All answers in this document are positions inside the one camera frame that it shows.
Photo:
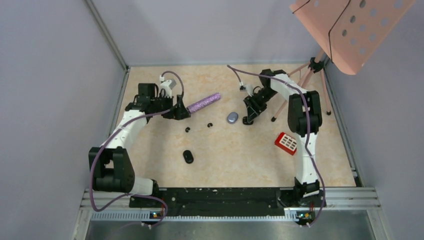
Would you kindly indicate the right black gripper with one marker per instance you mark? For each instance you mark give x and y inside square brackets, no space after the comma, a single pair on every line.
[251,103]

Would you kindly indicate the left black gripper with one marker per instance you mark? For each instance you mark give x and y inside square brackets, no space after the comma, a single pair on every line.
[180,112]

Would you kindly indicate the lavender earbud charging case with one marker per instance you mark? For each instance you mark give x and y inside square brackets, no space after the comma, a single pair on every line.
[232,117]

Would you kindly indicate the black earbud case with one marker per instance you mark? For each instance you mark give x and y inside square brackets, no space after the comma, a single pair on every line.
[246,121]
[188,157]

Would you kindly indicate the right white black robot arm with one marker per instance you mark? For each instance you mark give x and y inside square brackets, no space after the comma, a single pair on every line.
[304,118]

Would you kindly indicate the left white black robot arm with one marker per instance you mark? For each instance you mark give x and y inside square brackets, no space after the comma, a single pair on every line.
[112,169]

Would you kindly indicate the purple glitter microphone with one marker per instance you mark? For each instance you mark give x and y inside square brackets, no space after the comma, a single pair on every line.
[201,104]

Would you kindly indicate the red white toy block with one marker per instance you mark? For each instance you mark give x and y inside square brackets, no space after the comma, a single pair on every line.
[287,143]

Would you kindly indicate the pink music stand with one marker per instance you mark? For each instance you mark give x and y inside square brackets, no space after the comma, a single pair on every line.
[348,33]

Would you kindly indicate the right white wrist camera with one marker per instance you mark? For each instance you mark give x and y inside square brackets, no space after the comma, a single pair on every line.
[248,88]

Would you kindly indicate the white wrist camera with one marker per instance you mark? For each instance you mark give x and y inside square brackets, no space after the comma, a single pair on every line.
[166,86]
[248,88]

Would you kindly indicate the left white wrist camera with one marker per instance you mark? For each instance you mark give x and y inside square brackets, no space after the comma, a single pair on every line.
[166,86]

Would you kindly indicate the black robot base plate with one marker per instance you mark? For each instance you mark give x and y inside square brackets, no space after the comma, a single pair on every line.
[226,202]

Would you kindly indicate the aluminium frame rail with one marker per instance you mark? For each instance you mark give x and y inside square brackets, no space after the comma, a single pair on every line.
[112,206]

